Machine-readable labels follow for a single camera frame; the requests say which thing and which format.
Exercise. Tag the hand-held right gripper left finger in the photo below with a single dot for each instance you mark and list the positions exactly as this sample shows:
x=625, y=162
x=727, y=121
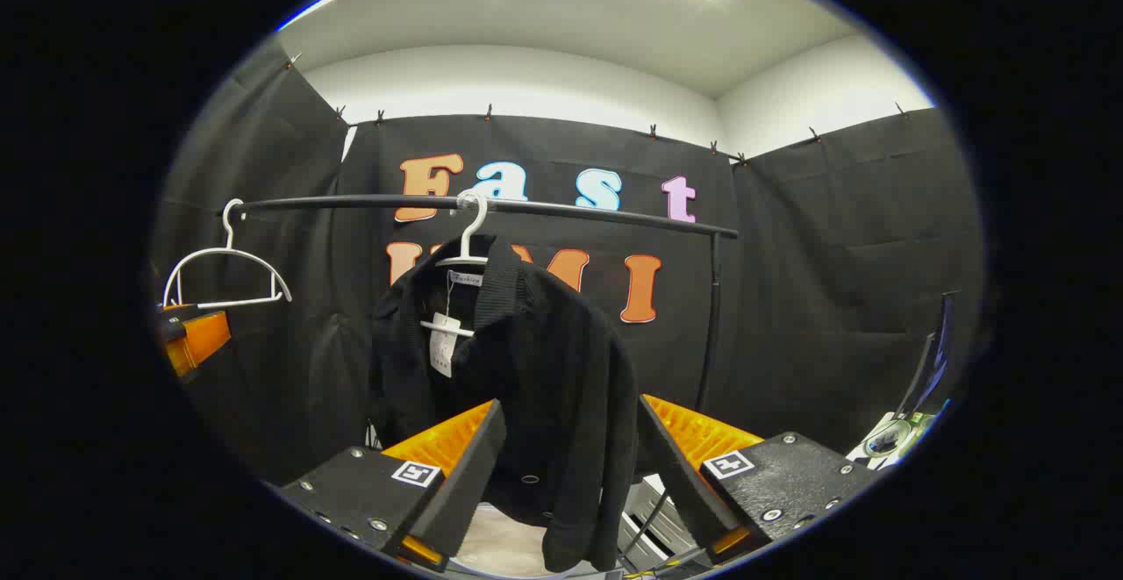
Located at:
x=465, y=475

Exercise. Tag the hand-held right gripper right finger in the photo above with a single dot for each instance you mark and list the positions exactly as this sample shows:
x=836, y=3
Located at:
x=671, y=475

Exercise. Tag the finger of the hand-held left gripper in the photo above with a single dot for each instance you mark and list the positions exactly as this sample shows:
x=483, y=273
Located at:
x=200, y=341

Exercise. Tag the black knit jacket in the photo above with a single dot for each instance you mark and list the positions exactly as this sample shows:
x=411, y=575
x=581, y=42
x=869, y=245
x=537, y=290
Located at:
x=561, y=369

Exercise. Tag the white clothes hanger with hook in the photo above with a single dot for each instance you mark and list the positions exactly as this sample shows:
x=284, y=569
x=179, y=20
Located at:
x=475, y=227
x=219, y=252

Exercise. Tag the black metal clothes rack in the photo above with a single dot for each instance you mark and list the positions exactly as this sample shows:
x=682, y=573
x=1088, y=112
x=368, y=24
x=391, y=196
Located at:
x=351, y=203

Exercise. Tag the grey ribbed object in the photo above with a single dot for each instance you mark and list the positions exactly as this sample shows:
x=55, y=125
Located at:
x=654, y=519

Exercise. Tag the white paper price tag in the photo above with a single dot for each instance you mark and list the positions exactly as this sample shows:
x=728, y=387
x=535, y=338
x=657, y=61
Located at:
x=443, y=347

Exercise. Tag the white device with round dial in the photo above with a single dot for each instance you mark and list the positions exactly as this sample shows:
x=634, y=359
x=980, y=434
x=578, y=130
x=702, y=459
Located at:
x=890, y=438

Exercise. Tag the black backdrop cloth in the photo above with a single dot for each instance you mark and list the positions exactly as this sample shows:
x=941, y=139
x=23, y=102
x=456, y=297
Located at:
x=833, y=255

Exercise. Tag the dark flat panel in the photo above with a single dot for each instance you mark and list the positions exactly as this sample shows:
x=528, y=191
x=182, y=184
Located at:
x=937, y=352

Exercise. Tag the row of black backdrop clips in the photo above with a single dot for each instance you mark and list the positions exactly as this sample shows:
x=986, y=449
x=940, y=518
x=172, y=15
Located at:
x=488, y=111

